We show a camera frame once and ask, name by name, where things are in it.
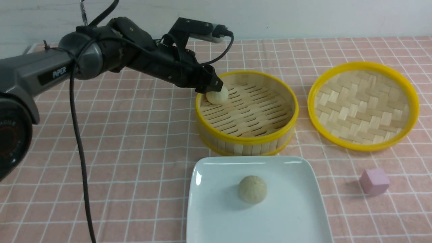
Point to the white steamed bun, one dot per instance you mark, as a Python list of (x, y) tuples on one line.
[(252, 189), (218, 98)]

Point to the white square plate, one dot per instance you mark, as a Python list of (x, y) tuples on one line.
[(293, 210)]

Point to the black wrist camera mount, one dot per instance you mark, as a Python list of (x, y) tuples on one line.
[(184, 29)]

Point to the pink cube block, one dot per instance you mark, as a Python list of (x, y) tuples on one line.
[(374, 181)]

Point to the yellow-rimmed woven steamer lid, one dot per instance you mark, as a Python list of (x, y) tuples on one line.
[(363, 106)]

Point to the yellow-rimmed bamboo steamer basket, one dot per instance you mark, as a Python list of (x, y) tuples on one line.
[(258, 119)]

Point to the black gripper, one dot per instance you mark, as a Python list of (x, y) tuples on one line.
[(174, 65)]

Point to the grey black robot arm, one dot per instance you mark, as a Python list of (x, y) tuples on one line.
[(90, 51)]

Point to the pink checkered tablecloth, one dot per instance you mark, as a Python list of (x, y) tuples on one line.
[(141, 145)]

